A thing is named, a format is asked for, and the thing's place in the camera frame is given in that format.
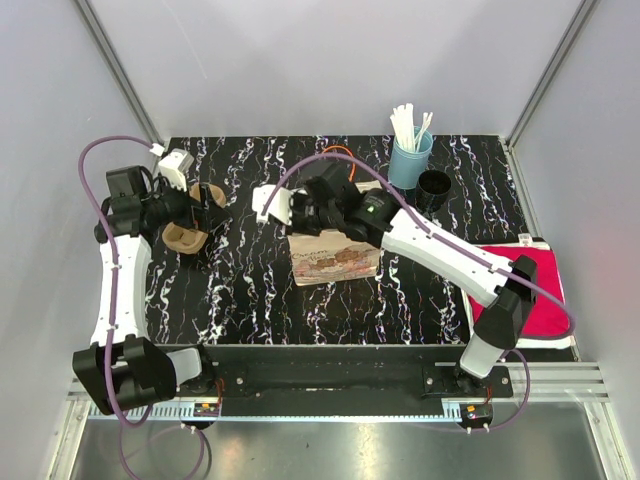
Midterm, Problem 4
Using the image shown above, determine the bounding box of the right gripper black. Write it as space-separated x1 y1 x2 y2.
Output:
274 191 340 238

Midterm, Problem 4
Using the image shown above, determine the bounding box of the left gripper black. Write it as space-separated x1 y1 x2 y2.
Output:
142 172 230 233

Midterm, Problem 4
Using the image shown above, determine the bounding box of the brown paper takeout bag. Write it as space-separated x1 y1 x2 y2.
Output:
286 159 380 286

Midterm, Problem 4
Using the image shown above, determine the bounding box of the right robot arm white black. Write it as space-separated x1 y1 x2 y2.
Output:
288 165 538 397

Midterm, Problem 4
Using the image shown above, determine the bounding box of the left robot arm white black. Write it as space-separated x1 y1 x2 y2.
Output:
72 166 226 419

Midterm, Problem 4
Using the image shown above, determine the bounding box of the cardboard cup carrier left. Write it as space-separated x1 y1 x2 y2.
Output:
162 183 227 255

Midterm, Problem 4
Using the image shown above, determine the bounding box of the light blue cup holder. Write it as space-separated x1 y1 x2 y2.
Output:
388 131 433 190

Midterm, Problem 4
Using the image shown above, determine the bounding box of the black ribbed cup stack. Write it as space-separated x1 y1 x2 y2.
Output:
415 170 452 218

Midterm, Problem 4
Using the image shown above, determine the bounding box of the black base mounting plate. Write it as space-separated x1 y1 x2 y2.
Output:
179 345 513 421

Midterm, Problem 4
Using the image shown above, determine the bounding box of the white tray under cloth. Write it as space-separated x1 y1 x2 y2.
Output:
478 234 573 349

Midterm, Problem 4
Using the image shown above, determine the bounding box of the red folded cloth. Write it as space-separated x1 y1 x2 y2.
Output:
481 238 570 340

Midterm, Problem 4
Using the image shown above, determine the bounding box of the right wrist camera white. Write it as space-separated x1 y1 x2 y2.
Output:
251 184 293 226

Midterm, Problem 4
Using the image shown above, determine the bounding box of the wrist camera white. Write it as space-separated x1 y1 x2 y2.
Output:
251 184 293 226
150 143 194 192

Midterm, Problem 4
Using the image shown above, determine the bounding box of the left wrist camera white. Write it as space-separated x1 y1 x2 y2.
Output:
150 143 194 192

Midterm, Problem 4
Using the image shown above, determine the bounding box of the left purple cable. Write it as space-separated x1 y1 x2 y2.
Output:
78 135 214 477

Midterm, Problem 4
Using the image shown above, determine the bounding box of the aluminium front rail frame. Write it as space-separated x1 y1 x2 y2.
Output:
46 348 639 479

